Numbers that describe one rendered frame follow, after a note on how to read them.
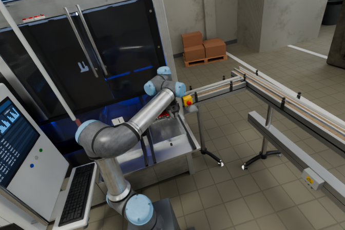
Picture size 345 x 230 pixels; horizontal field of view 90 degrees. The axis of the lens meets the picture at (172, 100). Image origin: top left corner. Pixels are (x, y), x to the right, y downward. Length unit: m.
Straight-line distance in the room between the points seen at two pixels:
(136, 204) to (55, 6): 1.09
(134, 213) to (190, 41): 4.36
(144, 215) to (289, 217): 1.44
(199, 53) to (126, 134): 4.09
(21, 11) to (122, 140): 0.89
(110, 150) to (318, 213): 1.88
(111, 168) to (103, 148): 0.20
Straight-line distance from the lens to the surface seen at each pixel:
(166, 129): 1.41
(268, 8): 4.94
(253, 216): 2.00
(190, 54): 4.57
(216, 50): 4.66
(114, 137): 0.65
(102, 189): 2.04
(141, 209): 0.94
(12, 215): 1.25
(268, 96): 1.65
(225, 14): 5.70
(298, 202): 2.15
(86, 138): 0.73
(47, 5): 1.22
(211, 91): 1.69
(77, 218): 1.33
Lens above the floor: 1.82
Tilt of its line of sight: 33 degrees down
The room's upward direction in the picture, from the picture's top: 12 degrees counter-clockwise
